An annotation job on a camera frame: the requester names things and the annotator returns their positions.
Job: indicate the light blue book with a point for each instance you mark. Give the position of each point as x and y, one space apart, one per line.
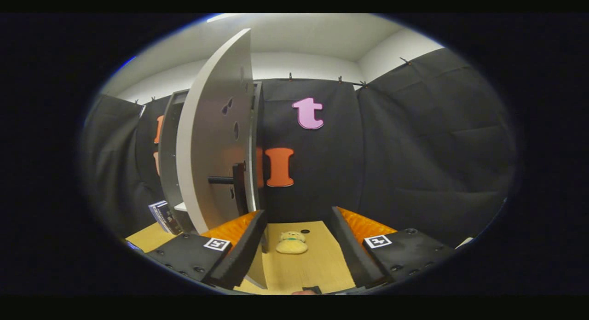
155 215

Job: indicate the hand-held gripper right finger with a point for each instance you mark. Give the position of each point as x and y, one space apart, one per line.
354 251

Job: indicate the yellow plush toy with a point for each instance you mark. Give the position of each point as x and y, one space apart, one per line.
292 245

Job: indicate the white cabinet shelf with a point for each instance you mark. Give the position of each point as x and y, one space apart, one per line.
181 206

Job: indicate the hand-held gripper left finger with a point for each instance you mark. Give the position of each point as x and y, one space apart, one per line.
244 246

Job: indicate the grey cabinet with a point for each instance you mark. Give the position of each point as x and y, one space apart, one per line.
166 163

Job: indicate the beige cabinet door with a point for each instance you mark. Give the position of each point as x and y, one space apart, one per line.
207 140

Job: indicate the black backdrop cloth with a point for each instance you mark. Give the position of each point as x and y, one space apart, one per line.
414 149

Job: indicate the dark blue book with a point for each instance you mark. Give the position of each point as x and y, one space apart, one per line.
169 218

